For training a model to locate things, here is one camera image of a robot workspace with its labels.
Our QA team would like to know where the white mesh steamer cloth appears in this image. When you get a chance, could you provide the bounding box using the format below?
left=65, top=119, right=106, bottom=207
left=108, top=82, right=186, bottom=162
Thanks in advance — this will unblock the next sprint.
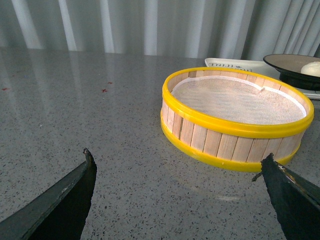
left=171, top=76, right=307, bottom=125

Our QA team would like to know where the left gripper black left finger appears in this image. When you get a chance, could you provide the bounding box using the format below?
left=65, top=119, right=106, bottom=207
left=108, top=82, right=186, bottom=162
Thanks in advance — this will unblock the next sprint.
left=0, top=148, right=97, bottom=240

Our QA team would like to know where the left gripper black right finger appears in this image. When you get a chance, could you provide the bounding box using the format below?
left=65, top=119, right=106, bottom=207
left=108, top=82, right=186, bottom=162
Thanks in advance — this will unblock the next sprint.
left=252, top=153, right=320, bottom=240

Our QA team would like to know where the cream tray with bear print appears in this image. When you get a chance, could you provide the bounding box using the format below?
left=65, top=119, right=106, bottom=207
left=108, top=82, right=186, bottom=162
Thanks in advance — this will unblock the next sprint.
left=204, top=58, right=320, bottom=100

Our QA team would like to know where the brown plate with black rim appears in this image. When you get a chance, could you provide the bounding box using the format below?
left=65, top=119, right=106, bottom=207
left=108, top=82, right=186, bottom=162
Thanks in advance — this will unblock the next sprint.
left=263, top=54, right=320, bottom=91

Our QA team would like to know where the grey pleated curtain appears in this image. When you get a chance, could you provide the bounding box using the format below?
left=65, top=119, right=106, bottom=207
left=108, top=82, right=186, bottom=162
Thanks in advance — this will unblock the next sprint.
left=0, top=0, right=320, bottom=60

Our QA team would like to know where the yellow rimmed wooden steamer basket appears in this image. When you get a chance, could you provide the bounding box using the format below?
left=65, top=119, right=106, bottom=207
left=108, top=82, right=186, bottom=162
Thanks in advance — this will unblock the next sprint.
left=160, top=67, right=315, bottom=172

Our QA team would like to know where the white steamed bun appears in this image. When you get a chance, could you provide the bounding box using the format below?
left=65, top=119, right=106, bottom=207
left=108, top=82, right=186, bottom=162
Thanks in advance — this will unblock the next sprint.
left=300, top=61, right=320, bottom=77

